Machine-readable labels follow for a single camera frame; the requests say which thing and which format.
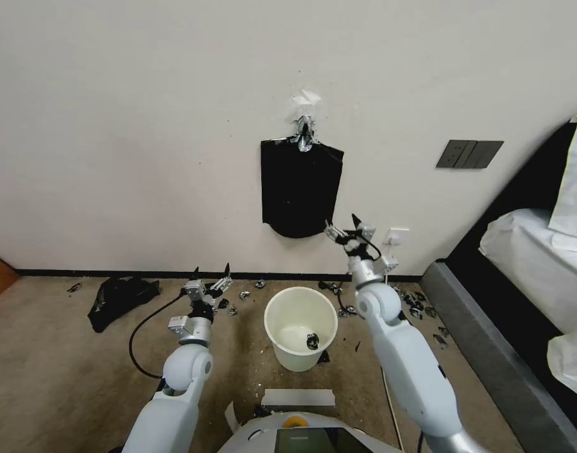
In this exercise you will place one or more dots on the small white paper piece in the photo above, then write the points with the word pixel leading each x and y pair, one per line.
pixel 230 417

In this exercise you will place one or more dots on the black scrap inside bin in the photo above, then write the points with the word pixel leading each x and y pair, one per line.
pixel 312 341

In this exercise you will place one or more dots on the black baseboard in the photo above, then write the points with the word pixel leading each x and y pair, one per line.
pixel 127 272

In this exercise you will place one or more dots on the black headboard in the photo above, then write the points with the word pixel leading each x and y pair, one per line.
pixel 529 184

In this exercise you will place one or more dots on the torn white wall tape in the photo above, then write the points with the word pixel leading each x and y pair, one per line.
pixel 304 100

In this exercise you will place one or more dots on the white pillow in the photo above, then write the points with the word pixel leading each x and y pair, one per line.
pixel 573 184

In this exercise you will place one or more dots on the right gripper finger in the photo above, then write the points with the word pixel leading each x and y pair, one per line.
pixel 357 221
pixel 334 232

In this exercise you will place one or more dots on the dark grey switch panel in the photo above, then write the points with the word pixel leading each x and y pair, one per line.
pixel 470 154

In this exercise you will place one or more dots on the white mattress sheet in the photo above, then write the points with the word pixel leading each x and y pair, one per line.
pixel 529 264

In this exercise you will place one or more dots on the flat black trash bag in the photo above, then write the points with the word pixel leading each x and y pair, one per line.
pixel 300 189

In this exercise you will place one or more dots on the white robot front shell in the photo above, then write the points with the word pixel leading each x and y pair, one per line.
pixel 307 431

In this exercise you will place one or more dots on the silver wall hook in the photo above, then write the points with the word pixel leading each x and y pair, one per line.
pixel 305 134

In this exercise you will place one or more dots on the white wall socket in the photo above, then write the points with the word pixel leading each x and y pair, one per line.
pixel 396 237

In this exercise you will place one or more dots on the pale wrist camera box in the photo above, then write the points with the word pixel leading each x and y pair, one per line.
pixel 194 289
pixel 366 231

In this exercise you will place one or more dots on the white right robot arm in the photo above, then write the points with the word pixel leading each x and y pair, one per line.
pixel 406 363

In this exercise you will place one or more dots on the white round trash bin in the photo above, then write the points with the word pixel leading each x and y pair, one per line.
pixel 281 349

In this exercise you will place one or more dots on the grey padded bed frame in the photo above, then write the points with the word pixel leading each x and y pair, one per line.
pixel 496 349

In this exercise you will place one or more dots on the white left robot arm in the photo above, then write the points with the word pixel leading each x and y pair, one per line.
pixel 175 401

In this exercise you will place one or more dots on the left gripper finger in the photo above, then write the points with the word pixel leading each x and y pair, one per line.
pixel 222 284
pixel 196 273

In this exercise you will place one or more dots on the crumpled black trash bag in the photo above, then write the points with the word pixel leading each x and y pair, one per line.
pixel 120 299

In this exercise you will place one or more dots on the white folded blanket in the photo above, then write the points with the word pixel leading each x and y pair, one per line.
pixel 571 363

